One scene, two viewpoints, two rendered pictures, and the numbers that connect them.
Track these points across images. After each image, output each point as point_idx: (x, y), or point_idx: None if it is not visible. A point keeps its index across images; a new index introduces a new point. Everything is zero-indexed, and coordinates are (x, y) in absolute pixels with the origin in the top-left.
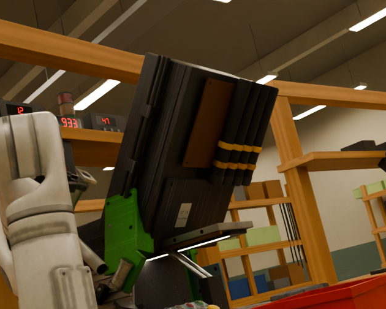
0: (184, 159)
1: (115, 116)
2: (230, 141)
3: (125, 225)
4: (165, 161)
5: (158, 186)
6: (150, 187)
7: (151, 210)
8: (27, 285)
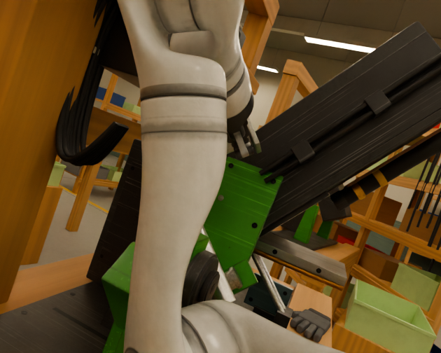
0: (357, 181)
1: (241, 33)
2: (390, 179)
3: (247, 216)
4: (346, 176)
5: (315, 196)
6: (304, 190)
7: (284, 215)
8: None
